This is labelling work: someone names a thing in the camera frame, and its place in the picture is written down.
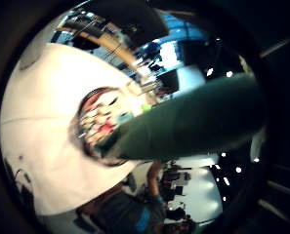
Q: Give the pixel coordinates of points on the round dark-rimmed bowl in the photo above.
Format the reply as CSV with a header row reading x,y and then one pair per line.
x,y
82,107

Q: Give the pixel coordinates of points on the pile of colourful small items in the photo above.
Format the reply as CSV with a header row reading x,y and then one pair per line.
x,y
99,120

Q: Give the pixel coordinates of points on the white background table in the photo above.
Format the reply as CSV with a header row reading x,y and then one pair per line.
x,y
199,191

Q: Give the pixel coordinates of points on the the person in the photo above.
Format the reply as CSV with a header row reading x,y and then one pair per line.
x,y
121,211

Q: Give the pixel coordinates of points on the curved wooden counter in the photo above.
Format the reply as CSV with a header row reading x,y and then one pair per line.
x,y
113,44

